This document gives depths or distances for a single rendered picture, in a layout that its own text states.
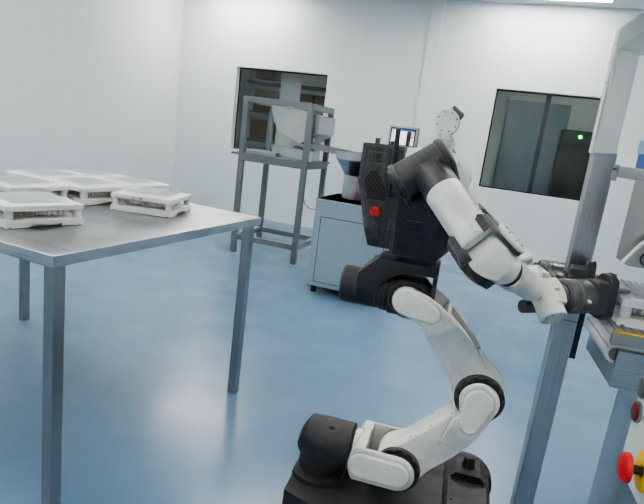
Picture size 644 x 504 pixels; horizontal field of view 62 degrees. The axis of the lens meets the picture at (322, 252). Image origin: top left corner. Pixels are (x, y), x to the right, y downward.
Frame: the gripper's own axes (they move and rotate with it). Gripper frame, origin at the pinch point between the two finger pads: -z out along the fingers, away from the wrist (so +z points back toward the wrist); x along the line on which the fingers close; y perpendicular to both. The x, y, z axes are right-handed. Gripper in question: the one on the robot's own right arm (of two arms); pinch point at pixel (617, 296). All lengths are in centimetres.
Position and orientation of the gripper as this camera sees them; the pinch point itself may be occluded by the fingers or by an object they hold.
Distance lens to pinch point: 159.9
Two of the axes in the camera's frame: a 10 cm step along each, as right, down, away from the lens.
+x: -1.0, 9.7, 2.1
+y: 2.9, 2.3, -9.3
